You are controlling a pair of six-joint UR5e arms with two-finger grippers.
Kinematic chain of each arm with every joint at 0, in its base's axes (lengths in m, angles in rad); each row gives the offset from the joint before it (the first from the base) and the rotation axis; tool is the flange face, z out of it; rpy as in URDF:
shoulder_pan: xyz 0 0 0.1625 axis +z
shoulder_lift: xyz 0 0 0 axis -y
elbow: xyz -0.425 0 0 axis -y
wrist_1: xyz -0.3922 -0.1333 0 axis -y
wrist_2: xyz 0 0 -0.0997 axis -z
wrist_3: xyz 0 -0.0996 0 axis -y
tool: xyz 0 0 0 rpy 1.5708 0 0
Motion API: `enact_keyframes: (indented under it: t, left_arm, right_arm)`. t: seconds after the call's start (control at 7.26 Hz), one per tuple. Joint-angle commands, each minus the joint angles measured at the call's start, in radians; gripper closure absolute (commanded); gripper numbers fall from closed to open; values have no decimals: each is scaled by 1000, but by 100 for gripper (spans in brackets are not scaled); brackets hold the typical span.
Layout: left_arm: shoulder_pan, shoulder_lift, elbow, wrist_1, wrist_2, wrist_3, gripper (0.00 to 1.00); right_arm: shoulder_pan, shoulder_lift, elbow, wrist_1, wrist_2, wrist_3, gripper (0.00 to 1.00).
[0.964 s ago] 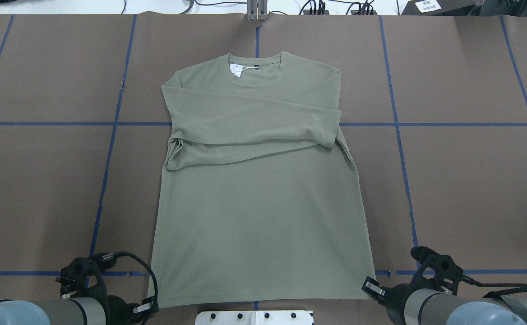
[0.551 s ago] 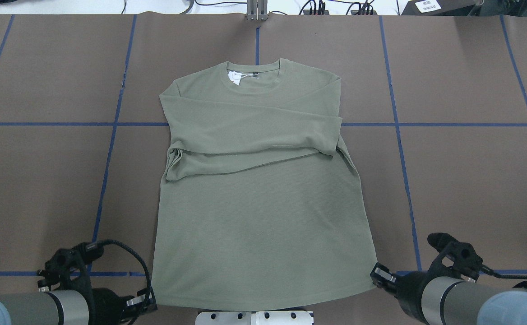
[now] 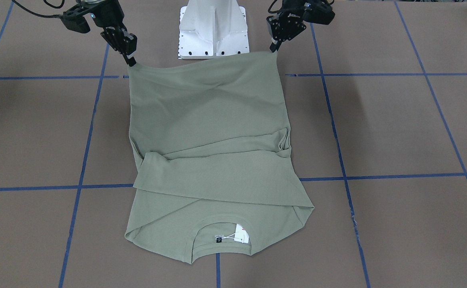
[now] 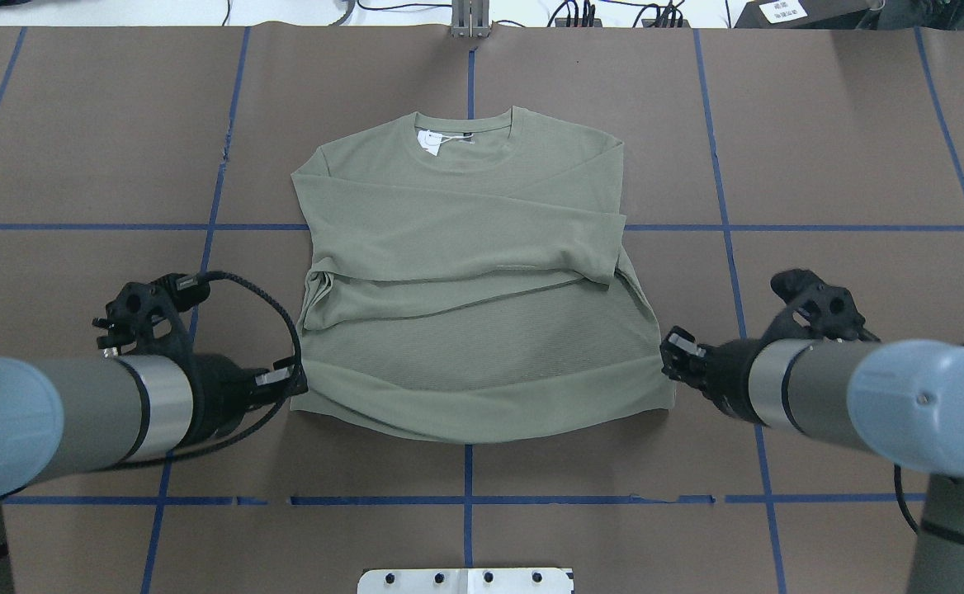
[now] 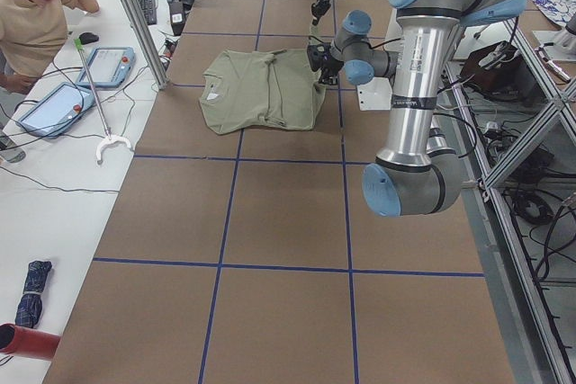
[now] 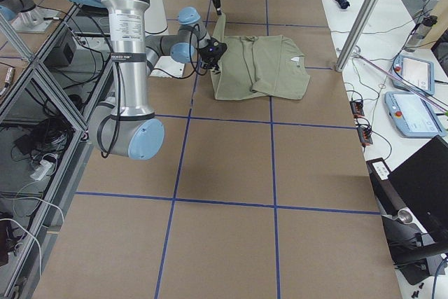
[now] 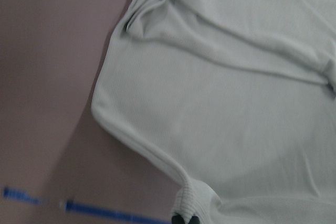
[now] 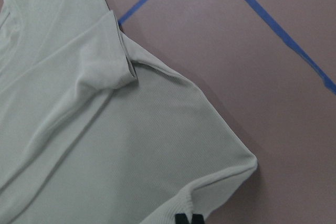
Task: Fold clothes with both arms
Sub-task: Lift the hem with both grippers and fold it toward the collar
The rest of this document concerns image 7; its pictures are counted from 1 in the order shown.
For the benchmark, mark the olive green long-sleeve shirt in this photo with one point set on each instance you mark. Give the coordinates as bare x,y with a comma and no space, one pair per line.
232,99

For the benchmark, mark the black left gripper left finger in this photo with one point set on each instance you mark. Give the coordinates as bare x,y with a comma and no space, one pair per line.
177,219

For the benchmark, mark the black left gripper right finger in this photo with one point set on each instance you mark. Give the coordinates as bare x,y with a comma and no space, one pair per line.
194,220

